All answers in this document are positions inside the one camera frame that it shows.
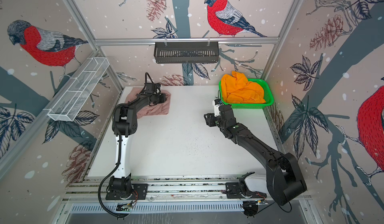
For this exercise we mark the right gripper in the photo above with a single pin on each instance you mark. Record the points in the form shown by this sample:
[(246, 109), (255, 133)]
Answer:
[(211, 119)]

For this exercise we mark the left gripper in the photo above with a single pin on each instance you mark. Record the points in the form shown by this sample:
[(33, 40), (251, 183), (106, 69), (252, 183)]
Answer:
[(163, 98)]

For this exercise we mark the pink shorts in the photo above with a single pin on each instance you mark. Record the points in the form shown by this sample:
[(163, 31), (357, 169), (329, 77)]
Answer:
[(154, 110)]

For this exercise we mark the orange shorts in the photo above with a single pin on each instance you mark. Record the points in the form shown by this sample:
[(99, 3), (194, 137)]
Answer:
[(237, 89)]

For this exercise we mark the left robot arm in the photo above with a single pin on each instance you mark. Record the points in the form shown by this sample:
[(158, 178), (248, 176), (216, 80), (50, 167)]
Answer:
[(124, 125)]

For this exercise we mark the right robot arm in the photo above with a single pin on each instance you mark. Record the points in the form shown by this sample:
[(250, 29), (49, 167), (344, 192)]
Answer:
[(284, 179)]

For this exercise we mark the green plastic basket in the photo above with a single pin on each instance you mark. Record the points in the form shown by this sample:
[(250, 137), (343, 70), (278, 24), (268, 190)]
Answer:
[(268, 97)]

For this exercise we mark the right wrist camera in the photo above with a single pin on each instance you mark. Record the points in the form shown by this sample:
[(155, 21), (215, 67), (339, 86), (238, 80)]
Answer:
[(217, 103)]

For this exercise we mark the black wall shelf basket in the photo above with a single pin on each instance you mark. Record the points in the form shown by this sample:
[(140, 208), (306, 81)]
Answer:
[(186, 52)]

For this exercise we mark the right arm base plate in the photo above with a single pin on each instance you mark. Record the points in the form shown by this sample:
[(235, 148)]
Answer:
[(234, 191)]

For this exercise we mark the white wire wall basket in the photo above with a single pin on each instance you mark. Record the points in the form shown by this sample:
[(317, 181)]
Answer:
[(71, 102)]

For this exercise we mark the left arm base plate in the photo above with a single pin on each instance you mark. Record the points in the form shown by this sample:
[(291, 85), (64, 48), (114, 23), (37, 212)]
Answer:
[(121, 193)]

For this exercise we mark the aluminium mounting rail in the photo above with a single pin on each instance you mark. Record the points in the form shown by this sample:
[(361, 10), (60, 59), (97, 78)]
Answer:
[(162, 190)]

